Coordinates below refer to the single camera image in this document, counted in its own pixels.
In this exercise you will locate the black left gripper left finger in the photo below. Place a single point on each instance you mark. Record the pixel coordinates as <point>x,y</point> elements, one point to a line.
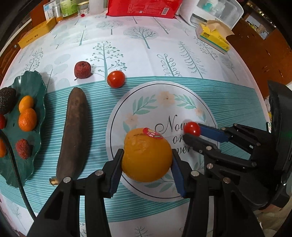
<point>60,214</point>

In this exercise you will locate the yellow cardboard box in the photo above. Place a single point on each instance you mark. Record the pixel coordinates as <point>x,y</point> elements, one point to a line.
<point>37,32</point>

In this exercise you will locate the white squeeze bottle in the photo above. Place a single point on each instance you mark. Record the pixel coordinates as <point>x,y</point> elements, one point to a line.
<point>97,6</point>

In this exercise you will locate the red lychee fruit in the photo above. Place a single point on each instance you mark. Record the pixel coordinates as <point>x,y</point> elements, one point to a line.
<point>23,149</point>

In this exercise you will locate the silver metal can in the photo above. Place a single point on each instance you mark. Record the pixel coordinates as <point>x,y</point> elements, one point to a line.
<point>57,12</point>

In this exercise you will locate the large yellow orange with sticker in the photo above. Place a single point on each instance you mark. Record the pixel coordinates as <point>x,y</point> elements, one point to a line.
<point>147,155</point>

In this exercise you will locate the green label glass bottle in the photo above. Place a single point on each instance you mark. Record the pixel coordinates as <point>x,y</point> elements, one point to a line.
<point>68,7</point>

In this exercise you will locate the blue white carton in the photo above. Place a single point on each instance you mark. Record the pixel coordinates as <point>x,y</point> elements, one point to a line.
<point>48,9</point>

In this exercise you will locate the round white floral placemat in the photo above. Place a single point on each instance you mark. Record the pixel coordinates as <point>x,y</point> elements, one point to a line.
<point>164,107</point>

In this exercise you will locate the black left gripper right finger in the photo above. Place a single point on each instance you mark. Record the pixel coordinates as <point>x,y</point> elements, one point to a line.
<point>232,214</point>

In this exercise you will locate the red plastic package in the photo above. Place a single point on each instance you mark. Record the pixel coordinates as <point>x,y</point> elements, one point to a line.
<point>153,8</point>

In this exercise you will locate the yellow tissue pack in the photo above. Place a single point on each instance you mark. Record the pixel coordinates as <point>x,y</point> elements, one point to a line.
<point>215,34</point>

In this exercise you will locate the dark avocado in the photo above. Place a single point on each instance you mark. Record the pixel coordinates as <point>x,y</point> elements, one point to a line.
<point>7,99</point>

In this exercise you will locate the small red cherry tomato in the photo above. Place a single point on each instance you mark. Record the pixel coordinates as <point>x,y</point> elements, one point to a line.
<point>192,128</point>

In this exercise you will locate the dark green scalloped plate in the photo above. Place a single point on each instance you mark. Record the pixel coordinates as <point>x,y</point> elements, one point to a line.
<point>14,169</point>

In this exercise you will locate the white storage appliance box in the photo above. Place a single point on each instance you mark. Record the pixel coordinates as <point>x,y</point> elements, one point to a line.
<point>228,12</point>

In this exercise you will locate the small orange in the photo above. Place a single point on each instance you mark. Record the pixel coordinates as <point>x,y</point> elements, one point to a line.
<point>27,120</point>
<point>25,103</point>

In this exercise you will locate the teal striped table mat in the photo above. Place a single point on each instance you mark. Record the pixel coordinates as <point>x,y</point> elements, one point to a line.
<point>229,104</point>

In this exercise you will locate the tree pattern tablecloth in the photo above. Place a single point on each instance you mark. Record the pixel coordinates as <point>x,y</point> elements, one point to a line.
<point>137,46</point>

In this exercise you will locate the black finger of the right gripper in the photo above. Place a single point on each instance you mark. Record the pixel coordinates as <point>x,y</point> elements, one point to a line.
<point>198,144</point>

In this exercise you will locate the small glass jar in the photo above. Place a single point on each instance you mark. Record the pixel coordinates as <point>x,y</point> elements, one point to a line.
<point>83,8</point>

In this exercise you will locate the large mandarin orange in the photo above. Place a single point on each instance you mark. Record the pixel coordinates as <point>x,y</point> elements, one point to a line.
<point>3,149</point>

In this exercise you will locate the dark red wrinkled fruit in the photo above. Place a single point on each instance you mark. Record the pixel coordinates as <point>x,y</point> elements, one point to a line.
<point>82,70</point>

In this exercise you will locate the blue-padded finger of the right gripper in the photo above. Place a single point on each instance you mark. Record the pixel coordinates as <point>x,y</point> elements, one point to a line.
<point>213,133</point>

